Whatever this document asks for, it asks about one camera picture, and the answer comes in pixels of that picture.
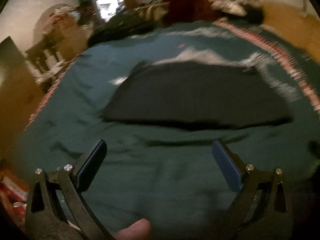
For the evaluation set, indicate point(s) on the pile of mixed clothes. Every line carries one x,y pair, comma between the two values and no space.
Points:
225,0

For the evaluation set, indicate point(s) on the dark clothes heap on bed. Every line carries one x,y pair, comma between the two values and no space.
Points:
126,24

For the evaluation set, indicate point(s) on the television screen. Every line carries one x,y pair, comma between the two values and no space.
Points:
10,56

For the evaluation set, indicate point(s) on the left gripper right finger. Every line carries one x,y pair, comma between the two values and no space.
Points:
262,208

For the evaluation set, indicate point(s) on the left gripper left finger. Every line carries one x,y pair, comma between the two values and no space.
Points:
56,208

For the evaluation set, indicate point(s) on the dark wooden chair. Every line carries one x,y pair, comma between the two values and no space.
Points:
39,54

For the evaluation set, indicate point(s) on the black garment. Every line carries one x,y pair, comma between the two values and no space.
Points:
193,96

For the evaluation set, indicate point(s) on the dark teal patterned bedspread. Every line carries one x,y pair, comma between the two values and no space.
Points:
166,175

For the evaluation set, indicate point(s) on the person's thumb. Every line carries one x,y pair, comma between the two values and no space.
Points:
140,230

